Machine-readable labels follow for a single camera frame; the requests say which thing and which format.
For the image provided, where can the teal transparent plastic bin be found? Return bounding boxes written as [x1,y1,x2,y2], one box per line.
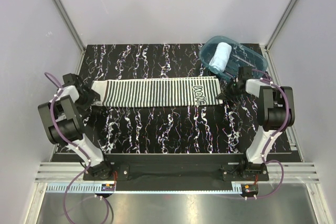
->
[198,36,268,81]

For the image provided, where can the light blue towel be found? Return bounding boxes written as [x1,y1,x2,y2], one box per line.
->
[209,42,232,72]

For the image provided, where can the green white striped towel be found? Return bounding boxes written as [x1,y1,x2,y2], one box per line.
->
[91,77,223,108]

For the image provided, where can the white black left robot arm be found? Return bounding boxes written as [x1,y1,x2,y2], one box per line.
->
[38,72,113,180]

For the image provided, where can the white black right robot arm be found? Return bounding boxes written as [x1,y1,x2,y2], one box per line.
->
[216,67,295,180]

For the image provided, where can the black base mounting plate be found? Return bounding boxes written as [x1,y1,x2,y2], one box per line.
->
[83,153,269,193]

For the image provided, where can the aluminium front rail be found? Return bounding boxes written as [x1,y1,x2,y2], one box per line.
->
[35,162,320,184]

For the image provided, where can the white slotted cable duct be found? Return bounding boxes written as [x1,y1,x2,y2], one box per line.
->
[46,183,242,195]

